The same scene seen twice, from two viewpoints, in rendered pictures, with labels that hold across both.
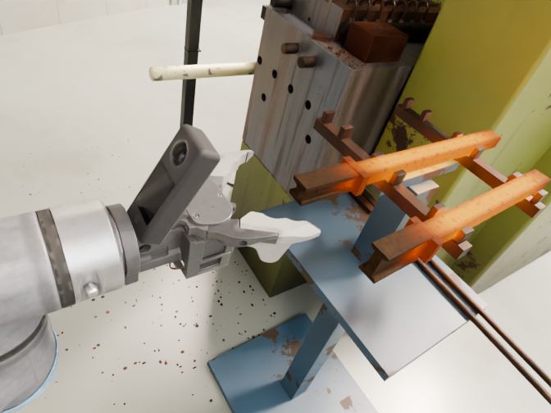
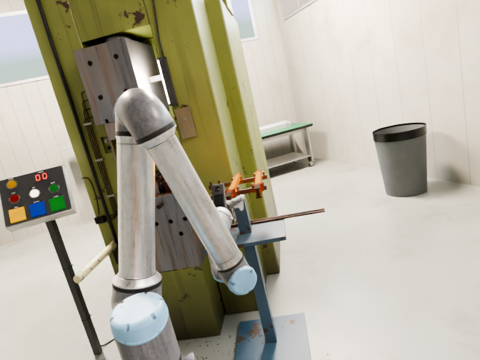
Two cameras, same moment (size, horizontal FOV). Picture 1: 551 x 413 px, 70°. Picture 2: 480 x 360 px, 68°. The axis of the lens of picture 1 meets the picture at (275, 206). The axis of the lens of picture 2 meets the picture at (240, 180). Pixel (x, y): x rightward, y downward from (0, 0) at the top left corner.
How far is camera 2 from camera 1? 1.17 m
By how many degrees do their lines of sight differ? 43
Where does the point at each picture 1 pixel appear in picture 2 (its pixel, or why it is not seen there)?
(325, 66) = (168, 201)
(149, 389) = not seen: outside the picture
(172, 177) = (220, 193)
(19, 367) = not seen: hidden behind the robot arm
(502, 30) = (210, 153)
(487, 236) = not seen: hidden behind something
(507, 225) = (261, 214)
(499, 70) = (219, 161)
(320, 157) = (192, 234)
